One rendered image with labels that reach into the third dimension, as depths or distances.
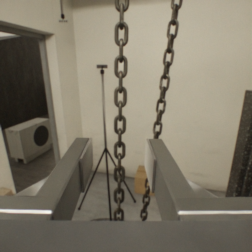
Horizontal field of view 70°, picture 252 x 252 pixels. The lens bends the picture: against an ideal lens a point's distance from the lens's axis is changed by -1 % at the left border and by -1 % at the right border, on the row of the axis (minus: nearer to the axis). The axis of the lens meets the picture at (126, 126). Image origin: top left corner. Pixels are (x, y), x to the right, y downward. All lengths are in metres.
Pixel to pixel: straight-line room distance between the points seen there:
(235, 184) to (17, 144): 3.56
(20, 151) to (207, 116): 3.14
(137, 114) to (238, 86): 1.28
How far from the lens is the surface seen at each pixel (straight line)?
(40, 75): 7.47
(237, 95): 2.54
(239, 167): 0.52
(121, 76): 0.23
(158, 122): 0.30
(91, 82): 2.74
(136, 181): 2.58
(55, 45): 2.50
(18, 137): 3.68
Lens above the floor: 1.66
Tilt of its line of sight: 18 degrees down
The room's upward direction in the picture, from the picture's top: 1 degrees counter-clockwise
